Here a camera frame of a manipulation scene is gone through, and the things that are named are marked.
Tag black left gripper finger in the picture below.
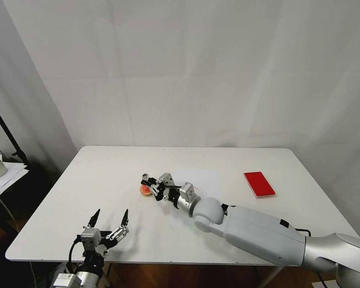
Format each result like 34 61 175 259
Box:
82 208 101 232
105 208 130 242

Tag stack of white papers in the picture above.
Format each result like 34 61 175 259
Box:
0 154 30 206

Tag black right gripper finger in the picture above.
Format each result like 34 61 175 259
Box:
149 183 167 201
140 177 160 188

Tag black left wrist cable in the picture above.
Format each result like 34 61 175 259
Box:
68 236 82 274

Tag white cable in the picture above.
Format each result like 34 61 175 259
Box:
0 192 20 235

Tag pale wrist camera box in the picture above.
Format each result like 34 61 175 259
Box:
80 227 102 250
158 172 176 189

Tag rectangular red ink pad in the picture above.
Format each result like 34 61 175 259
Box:
243 171 278 200

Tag white table leg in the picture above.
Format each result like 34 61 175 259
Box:
263 265 284 288

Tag round red ink pad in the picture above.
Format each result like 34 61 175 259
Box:
138 184 154 198

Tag black stand pole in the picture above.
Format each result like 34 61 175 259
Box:
0 95 31 167

